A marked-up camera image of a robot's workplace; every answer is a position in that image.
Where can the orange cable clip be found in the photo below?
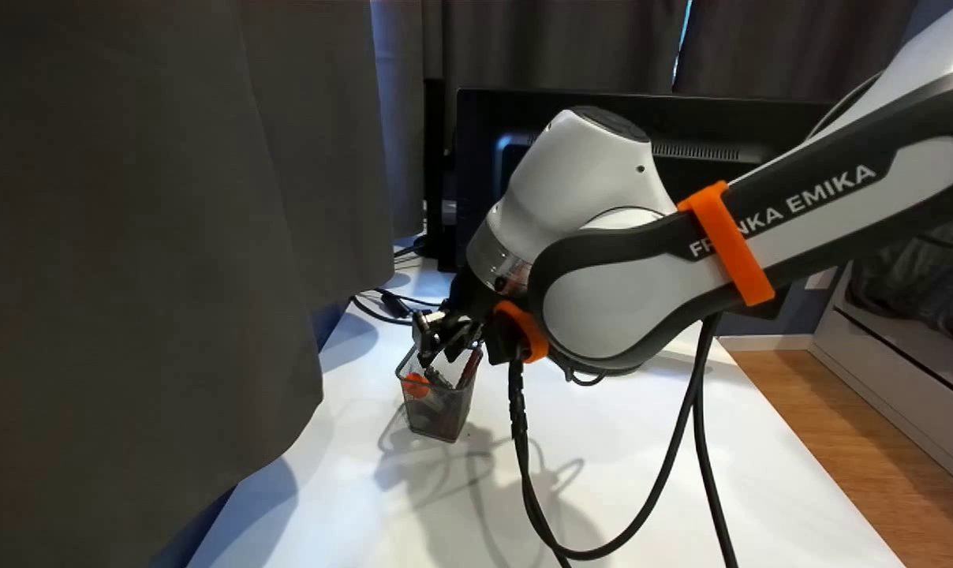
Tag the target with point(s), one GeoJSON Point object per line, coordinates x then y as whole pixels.
{"type": "Point", "coordinates": [734, 254]}

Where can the orange item in bin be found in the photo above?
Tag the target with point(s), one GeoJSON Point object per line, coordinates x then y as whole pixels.
{"type": "Point", "coordinates": [416, 385]}

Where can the grey curtain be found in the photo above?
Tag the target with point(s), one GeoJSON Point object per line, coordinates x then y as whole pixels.
{"type": "Point", "coordinates": [184, 183]}

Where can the black computer monitor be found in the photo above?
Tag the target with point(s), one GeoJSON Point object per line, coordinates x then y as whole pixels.
{"type": "Point", "coordinates": [696, 140]}

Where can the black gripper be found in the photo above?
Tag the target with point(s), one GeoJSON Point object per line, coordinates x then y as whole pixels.
{"type": "Point", "coordinates": [473, 317]}

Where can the clear plastic bin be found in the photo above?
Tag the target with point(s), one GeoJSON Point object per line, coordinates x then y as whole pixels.
{"type": "Point", "coordinates": [445, 409]}

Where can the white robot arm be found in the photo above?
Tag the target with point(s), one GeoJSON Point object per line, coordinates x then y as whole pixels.
{"type": "Point", "coordinates": [604, 268]}

